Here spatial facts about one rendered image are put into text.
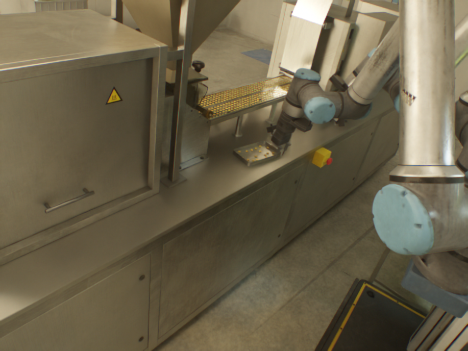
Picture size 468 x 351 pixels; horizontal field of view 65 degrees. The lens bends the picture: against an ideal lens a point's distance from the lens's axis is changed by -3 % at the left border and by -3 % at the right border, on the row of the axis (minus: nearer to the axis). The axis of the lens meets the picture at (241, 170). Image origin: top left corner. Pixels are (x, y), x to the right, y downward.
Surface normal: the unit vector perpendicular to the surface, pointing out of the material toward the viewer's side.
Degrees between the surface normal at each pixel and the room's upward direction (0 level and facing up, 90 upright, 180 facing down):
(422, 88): 70
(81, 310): 90
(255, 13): 90
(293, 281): 0
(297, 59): 90
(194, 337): 0
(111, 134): 90
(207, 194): 0
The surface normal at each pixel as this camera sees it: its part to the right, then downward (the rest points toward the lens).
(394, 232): -0.95, 0.11
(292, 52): -0.66, 0.33
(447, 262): -0.62, -0.01
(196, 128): 0.74, 0.47
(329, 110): 0.15, 0.68
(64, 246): 0.17, -0.82
